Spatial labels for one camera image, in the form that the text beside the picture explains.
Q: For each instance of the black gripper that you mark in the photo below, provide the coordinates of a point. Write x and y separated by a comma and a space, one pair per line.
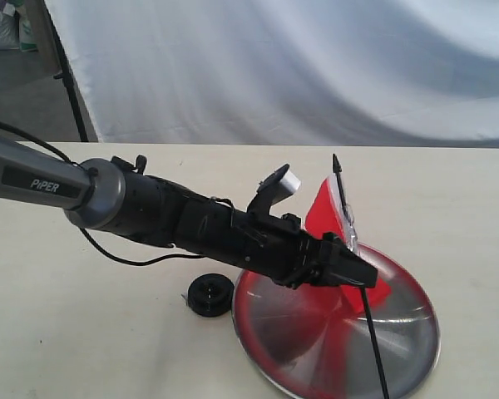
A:
279, 249

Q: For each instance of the red flag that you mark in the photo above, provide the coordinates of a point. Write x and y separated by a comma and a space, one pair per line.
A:
330, 213

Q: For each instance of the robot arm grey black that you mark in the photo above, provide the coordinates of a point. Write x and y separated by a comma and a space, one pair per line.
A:
117, 197

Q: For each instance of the black round flag base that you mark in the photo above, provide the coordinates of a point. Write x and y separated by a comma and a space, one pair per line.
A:
210, 295

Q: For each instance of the round stainless steel plate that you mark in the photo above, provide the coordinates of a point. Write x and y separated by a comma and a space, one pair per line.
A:
325, 343

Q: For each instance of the white backdrop cloth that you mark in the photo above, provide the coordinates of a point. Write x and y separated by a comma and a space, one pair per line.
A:
413, 73

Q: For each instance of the black backdrop stand pole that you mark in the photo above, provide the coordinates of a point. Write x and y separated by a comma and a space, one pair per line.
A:
66, 77

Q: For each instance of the white sack in background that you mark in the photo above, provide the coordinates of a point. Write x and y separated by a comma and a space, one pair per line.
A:
15, 28

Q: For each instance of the white wrist camera on bracket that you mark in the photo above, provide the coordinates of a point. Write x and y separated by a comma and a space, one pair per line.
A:
276, 187

